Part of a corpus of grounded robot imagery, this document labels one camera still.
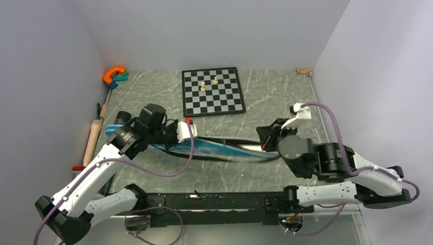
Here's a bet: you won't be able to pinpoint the blue racket cover bag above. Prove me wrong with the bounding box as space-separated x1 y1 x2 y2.
105 125 279 162

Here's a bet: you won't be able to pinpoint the black shuttlecock tube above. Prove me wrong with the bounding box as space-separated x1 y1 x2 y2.
113 111 132 125

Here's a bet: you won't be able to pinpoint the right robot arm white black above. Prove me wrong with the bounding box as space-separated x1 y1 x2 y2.
256 118 413 212

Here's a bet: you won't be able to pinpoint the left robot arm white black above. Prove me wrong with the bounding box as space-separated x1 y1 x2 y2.
33 104 190 244

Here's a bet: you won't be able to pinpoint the black white chessboard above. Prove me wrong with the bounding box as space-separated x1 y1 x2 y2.
181 67 246 117

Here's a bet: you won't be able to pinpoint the wooden pin toy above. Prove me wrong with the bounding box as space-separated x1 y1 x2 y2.
83 103 108 167

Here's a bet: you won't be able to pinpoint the small wooden piece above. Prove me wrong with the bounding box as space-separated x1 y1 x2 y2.
296 67 311 76

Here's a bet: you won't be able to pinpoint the orange green toy blocks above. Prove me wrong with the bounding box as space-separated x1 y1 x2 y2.
103 66 129 89

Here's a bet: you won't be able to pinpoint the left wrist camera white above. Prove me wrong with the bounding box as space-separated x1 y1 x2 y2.
176 117 198 143

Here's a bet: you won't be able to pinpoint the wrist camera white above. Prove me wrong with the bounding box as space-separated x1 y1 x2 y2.
176 117 198 143
281 103 311 129

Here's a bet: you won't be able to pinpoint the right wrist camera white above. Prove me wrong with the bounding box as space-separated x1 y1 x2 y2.
281 103 311 129

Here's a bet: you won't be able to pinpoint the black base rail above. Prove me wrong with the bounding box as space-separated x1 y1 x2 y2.
113 191 315 228

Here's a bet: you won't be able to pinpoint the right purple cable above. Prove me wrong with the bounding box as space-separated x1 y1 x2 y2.
279 102 421 237

